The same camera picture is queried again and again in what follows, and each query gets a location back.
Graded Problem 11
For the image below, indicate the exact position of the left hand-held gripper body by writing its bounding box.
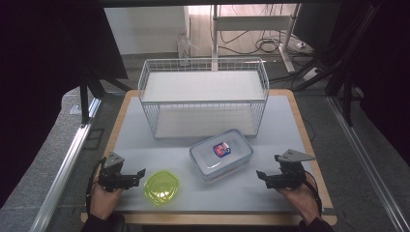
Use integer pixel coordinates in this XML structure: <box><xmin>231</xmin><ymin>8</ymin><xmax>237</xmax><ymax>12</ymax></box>
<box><xmin>98</xmin><ymin>152</ymin><xmax>142</xmax><ymax>193</ymax></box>

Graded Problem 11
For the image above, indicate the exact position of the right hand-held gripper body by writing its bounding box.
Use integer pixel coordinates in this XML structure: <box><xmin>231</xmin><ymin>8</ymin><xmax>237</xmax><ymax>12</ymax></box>
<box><xmin>274</xmin><ymin>148</ymin><xmax>317</xmax><ymax>190</ymax></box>

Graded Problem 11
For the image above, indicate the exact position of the green plastic bowl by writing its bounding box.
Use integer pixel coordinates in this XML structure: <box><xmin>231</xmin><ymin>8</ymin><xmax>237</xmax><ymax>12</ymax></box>
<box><xmin>143</xmin><ymin>169</ymin><xmax>181</xmax><ymax>207</ymax></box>

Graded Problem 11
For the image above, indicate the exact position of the clear lidded food container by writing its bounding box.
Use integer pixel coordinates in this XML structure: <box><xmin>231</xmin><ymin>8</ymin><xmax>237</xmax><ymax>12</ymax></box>
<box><xmin>189</xmin><ymin>128</ymin><xmax>254</xmax><ymax>183</ymax></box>

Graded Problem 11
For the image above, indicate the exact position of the white wire shelf rack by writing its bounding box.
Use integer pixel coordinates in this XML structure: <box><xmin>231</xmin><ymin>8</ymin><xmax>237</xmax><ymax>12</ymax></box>
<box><xmin>137</xmin><ymin>56</ymin><xmax>271</xmax><ymax>140</ymax></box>

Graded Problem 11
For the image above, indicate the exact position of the person's left hand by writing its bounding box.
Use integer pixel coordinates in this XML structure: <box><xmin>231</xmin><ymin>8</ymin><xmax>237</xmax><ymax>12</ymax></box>
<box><xmin>89</xmin><ymin>181</ymin><xmax>126</xmax><ymax>222</ymax></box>

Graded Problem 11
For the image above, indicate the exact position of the white table mat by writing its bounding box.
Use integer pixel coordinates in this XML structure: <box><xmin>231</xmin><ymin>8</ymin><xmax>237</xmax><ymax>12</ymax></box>
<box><xmin>110</xmin><ymin>94</ymin><xmax>325</xmax><ymax>215</ymax></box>

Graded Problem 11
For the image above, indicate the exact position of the wooden table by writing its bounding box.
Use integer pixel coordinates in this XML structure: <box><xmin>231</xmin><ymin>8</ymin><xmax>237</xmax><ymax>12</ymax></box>
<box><xmin>79</xmin><ymin>89</ymin><xmax>338</xmax><ymax>226</ymax></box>

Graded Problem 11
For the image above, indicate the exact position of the black metal stand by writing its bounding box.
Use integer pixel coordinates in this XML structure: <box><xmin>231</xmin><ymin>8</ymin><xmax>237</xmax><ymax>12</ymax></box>
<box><xmin>78</xmin><ymin>69</ymin><xmax>133</xmax><ymax>126</ymax></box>
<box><xmin>340</xmin><ymin>69</ymin><xmax>355</xmax><ymax>128</ymax></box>

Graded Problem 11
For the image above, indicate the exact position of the white power strip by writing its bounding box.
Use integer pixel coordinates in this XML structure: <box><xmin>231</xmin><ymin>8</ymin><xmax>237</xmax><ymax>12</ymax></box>
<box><xmin>302</xmin><ymin>66</ymin><xmax>322</xmax><ymax>82</ymax></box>

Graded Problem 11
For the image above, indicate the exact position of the black curtain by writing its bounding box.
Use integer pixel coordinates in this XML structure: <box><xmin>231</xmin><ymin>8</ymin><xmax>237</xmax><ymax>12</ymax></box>
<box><xmin>337</xmin><ymin>0</ymin><xmax>410</xmax><ymax>160</ymax></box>
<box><xmin>0</xmin><ymin>0</ymin><xmax>129</xmax><ymax>208</ymax></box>

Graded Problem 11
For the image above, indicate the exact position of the clear plastic bottle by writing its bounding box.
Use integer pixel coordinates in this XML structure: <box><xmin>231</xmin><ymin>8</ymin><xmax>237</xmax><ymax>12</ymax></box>
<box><xmin>176</xmin><ymin>32</ymin><xmax>195</xmax><ymax>60</ymax></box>

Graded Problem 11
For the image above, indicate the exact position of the right hand-held gripper black cable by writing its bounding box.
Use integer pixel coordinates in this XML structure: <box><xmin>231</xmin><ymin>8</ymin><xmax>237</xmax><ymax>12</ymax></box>
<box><xmin>303</xmin><ymin>172</ymin><xmax>324</xmax><ymax>217</ymax></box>

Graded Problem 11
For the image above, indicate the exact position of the aluminium rail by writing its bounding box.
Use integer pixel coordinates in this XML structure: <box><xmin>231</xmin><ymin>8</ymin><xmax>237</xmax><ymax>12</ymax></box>
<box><xmin>326</xmin><ymin>96</ymin><xmax>410</xmax><ymax>232</ymax></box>
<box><xmin>30</xmin><ymin>97</ymin><xmax>103</xmax><ymax>232</ymax></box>

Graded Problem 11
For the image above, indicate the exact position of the tangle of black cables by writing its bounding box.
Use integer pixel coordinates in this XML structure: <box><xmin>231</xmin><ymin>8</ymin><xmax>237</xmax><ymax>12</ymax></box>
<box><xmin>218</xmin><ymin>28</ymin><xmax>282</xmax><ymax>56</ymax></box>

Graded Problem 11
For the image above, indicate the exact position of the white desk frame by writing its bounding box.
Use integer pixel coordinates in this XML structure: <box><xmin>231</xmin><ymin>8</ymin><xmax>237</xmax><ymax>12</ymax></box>
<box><xmin>211</xmin><ymin>3</ymin><xmax>303</xmax><ymax>74</ymax></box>

